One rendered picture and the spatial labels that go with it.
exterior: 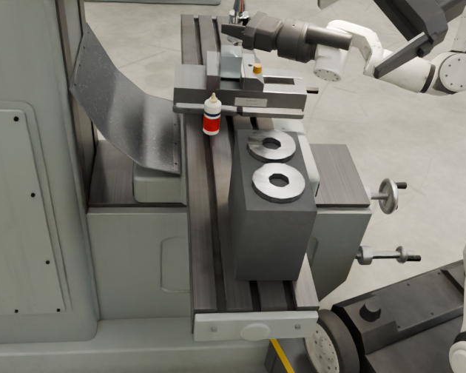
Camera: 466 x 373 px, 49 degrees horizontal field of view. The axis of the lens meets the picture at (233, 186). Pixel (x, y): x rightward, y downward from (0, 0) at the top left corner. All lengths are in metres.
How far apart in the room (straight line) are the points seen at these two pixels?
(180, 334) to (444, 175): 1.77
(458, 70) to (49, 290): 1.18
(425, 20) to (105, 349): 1.41
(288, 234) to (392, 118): 2.43
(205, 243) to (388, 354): 0.59
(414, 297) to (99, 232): 0.87
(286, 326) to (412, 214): 1.73
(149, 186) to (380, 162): 1.77
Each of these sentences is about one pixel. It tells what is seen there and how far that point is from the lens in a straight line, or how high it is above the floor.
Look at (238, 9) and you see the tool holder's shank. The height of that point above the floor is 1.21.
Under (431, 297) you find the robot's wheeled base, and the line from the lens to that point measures 1.50.
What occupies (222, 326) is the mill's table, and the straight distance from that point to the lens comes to 0.94.
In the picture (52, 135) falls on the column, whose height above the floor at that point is 0.98.
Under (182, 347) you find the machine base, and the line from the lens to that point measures 1.71.
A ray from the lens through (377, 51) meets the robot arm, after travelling 1.19.
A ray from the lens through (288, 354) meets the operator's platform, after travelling 1.50.
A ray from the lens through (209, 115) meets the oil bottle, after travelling 1.24.
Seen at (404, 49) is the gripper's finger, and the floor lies 1.45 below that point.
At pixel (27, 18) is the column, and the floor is 1.24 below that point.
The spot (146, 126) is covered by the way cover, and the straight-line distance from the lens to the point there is 1.39.
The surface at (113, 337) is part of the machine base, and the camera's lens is 1.74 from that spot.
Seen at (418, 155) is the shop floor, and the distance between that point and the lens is 3.02.
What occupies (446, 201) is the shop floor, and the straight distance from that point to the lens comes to 2.79.
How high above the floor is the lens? 1.68
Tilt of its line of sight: 42 degrees down
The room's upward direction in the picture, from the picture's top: 7 degrees clockwise
